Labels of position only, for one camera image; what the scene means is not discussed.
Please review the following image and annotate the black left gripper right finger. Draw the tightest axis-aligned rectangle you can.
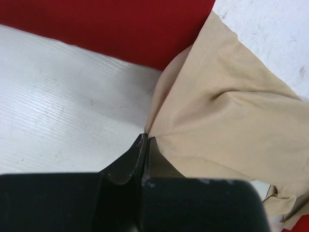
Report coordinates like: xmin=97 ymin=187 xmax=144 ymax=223
xmin=142 ymin=138 xmax=268 ymax=232

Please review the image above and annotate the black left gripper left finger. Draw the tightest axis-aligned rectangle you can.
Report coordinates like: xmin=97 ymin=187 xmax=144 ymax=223
xmin=0 ymin=134 xmax=148 ymax=232

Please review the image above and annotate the beige t shirt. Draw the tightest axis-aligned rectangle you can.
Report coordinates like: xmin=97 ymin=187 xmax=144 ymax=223
xmin=145 ymin=13 xmax=309 ymax=230

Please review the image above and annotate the folded red t shirt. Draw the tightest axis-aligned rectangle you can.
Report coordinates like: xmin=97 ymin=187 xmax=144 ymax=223
xmin=0 ymin=0 xmax=214 ymax=71

